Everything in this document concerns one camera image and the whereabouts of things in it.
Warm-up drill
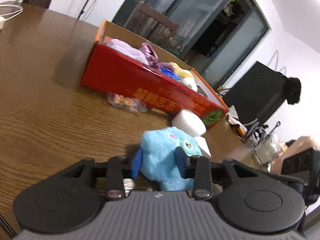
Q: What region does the light blue plush toy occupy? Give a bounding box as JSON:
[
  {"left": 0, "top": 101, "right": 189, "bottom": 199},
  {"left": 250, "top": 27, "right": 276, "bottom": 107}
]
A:
[{"left": 140, "top": 127, "right": 202, "bottom": 191}]

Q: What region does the white foam roll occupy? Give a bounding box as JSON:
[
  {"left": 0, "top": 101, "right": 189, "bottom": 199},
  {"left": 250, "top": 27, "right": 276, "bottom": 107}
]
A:
[{"left": 171, "top": 109, "right": 207, "bottom": 137}]

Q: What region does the small white box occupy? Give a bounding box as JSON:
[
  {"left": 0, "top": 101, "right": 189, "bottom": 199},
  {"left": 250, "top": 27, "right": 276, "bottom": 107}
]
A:
[{"left": 194, "top": 137, "right": 212, "bottom": 159}]

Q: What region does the glass jar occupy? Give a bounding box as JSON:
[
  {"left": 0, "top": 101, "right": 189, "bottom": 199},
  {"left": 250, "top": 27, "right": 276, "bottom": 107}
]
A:
[{"left": 251, "top": 134, "right": 286, "bottom": 165}]

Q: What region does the orange white paper item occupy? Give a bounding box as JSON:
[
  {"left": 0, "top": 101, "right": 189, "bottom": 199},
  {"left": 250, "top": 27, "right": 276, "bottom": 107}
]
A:
[{"left": 226, "top": 114, "right": 248, "bottom": 142}]

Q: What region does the black paper bag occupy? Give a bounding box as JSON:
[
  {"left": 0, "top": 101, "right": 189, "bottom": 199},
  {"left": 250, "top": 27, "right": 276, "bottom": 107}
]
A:
[{"left": 223, "top": 61, "right": 289, "bottom": 126}]

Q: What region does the clear plastic snack packet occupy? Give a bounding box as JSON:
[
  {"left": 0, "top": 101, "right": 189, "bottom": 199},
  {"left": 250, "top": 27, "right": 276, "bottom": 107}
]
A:
[{"left": 107, "top": 93, "right": 148, "bottom": 113}]

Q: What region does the yellow white plush toy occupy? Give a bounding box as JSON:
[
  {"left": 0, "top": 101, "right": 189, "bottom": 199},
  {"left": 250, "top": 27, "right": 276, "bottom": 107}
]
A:
[{"left": 169, "top": 62, "right": 198, "bottom": 92}]

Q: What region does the blue tissue pack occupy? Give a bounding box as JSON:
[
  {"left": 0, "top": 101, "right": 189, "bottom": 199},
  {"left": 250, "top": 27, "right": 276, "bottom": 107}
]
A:
[{"left": 160, "top": 67, "right": 182, "bottom": 82}]

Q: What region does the red orange cardboard box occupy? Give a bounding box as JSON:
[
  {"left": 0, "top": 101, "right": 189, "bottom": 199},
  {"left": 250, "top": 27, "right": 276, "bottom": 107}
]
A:
[{"left": 80, "top": 21, "right": 229, "bottom": 128}]

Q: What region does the purple satin scrunchie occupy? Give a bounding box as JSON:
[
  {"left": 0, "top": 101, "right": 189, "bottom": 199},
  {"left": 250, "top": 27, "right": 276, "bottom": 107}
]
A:
[{"left": 139, "top": 42, "right": 175, "bottom": 73}]

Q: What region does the lilac fluffy headband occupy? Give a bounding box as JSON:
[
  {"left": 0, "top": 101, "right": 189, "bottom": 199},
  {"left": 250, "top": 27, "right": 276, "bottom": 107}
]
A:
[{"left": 106, "top": 38, "right": 149, "bottom": 66}]

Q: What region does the dark framed sliding glass door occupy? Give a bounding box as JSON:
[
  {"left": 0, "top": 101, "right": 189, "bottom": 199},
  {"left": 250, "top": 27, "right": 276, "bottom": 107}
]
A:
[{"left": 113, "top": 0, "right": 268, "bottom": 88}]

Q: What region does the right dark wooden chair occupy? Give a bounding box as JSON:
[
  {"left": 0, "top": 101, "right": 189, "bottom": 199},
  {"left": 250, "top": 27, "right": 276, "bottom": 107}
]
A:
[{"left": 124, "top": 0, "right": 179, "bottom": 49}]

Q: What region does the studio light on stand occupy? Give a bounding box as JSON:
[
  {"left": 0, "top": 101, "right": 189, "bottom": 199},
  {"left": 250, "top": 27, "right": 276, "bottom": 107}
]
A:
[{"left": 77, "top": 0, "right": 98, "bottom": 21}]

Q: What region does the white charging cable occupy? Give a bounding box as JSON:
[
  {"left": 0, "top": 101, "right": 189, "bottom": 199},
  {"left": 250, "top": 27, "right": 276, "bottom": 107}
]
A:
[{"left": 0, "top": 4, "right": 25, "bottom": 21}]

